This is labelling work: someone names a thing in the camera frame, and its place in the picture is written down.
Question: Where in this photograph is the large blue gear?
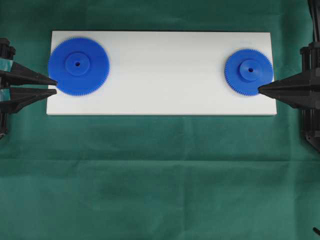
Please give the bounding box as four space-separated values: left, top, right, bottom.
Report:
47 36 110 97

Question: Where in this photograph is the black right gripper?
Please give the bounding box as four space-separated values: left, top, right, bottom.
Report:
258 42 320 110

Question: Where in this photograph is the white rectangular board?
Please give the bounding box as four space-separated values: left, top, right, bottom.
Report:
46 30 277 116

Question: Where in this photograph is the small blue gear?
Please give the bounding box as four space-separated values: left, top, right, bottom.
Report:
224 48 274 96

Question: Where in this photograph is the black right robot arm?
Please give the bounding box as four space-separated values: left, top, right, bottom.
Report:
258 0 320 151

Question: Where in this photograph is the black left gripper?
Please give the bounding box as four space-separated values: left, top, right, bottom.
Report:
0 37 57 137

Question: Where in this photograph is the green table cloth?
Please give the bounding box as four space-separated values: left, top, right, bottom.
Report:
0 0 320 240

